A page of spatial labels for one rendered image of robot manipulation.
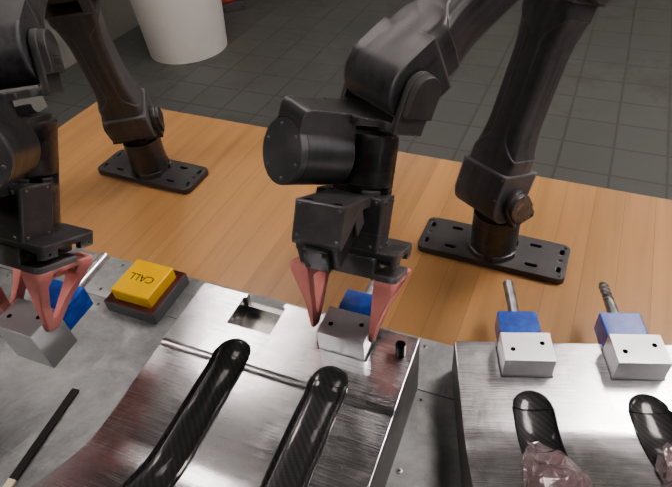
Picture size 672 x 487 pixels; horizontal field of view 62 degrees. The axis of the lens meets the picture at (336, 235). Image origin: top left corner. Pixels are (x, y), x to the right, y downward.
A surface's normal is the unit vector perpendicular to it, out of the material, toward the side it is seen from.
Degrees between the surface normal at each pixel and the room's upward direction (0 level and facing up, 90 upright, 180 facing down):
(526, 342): 0
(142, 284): 0
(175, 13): 93
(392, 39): 23
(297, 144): 64
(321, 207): 60
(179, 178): 0
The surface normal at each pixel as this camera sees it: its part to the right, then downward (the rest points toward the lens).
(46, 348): 0.93, 0.20
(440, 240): -0.07, -0.74
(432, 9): -0.38, -0.52
